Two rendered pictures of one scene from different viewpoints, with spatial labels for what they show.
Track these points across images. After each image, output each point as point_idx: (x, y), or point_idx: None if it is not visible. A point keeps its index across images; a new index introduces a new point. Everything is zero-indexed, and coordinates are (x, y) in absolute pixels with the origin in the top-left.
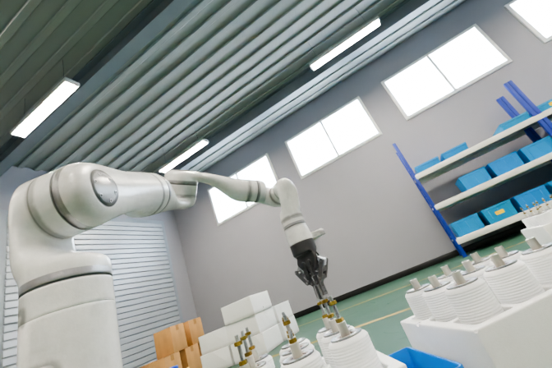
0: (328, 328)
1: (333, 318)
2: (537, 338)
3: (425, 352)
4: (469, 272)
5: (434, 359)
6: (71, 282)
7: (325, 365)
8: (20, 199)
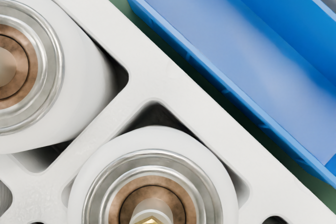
0: (32, 123)
1: (150, 212)
2: None
3: None
4: None
5: (325, 19)
6: None
7: (27, 179)
8: None
